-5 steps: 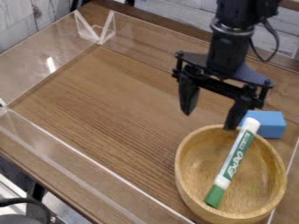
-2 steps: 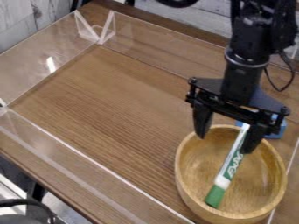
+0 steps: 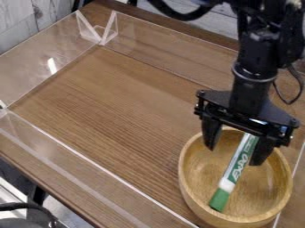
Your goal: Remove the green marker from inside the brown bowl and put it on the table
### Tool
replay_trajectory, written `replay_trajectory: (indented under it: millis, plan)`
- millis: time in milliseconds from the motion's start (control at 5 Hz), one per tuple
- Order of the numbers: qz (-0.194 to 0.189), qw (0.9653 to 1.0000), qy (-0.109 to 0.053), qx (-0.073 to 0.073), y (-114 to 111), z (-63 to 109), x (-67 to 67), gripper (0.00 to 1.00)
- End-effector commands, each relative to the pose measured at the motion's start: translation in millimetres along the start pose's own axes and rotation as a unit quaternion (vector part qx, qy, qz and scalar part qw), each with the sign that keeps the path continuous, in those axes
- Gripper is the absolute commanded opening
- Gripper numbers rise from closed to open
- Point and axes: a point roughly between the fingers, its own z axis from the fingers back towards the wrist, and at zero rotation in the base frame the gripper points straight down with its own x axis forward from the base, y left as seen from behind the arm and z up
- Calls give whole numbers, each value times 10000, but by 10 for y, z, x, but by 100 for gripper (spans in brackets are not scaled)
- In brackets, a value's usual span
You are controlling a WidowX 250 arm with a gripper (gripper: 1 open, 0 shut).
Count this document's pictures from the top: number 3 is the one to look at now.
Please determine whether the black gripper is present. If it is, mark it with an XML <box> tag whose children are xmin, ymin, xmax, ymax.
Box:
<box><xmin>194</xmin><ymin>90</ymin><xmax>299</xmax><ymax>166</ymax></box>

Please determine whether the green white Expo marker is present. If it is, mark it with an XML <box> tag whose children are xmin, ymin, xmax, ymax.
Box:
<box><xmin>208</xmin><ymin>134</ymin><xmax>258</xmax><ymax>212</ymax></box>

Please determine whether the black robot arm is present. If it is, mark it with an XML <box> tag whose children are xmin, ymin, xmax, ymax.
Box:
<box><xmin>194</xmin><ymin>0</ymin><xmax>305</xmax><ymax>166</ymax></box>

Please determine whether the brown wooden bowl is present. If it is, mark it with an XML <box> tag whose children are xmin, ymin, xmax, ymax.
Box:
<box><xmin>178</xmin><ymin>127</ymin><xmax>293</xmax><ymax>228</ymax></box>

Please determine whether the black equipment lower left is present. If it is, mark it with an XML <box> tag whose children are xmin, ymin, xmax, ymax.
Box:
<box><xmin>0</xmin><ymin>202</ymin><xmax>60</xmax><ymax>228</ymax></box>

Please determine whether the clear acrylic barrier wall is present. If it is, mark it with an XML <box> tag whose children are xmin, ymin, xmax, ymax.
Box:
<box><xmin>0</xmin><ymin>4</ymin><xmax>305</xmax><ymax>228</ymax></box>

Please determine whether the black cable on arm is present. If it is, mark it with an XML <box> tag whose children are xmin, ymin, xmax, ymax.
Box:
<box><xmin>147</xmin><ymin>0</ymin><xmax>223</xmax><ymax>21</ymax></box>

